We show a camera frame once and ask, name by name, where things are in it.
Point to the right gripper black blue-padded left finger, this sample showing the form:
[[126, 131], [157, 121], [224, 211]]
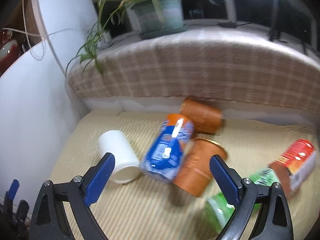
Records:
[[49, 219]]

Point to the orange paper cup rear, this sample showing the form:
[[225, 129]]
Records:
[[206, 119]]

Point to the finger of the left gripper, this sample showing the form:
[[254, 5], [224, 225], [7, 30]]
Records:
[[11, 193]]

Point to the orange paper cup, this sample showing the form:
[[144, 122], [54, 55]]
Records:
[[206, 119], [195, 175]]

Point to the white plastic cup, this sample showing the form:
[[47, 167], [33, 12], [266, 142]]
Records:
[[126, 162]]

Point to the red white vase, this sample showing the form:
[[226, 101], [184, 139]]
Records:
[[10, 50]]

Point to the black tripod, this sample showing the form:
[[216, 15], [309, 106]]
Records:
[[276, 25]]

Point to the blue orange plastic bottle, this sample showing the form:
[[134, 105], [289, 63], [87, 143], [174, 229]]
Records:
[[164, 158]]

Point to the potted spider plant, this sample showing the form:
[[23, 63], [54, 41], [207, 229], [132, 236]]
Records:
[[156, 18]]

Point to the brown plaid blanket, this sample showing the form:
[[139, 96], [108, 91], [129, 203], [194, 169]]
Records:
[[209, 64]]

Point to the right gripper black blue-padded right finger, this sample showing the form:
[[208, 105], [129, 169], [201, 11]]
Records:
[[273, 220]]

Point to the green tea bottle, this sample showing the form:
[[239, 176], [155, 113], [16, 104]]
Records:
[[219, 211]]

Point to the orange paper cup front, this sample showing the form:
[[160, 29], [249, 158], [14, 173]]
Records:
[[195, 175]]

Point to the red orange labelled bottle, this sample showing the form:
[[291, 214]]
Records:
[[294, 166]]

